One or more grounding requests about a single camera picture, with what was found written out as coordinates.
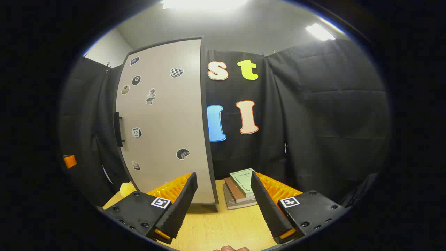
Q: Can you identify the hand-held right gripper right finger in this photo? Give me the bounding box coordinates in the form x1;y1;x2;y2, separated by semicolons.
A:
250;171;349;244

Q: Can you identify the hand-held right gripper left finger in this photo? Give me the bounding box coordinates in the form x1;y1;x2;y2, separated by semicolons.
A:
99;172;198;244

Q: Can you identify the dark grey cabinet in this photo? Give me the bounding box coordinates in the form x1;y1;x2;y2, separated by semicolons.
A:
115;36;219;206

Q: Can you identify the black door handle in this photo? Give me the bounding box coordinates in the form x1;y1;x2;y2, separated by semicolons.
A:
113;112;125;147

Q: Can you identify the grey cabinet door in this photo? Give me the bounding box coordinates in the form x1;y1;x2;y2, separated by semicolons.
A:
115;37;216;205

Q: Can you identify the brown book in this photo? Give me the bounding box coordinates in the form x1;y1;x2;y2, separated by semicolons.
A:
224;177;256;204

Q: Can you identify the black backdrop cloth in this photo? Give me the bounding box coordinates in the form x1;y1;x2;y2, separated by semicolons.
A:
59;39;391;210

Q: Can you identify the small ceiling light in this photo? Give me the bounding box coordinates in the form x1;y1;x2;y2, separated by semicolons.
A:
306;23;336;41

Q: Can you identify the long ceiling light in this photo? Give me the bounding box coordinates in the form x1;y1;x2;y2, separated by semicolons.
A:
161;0;248;10

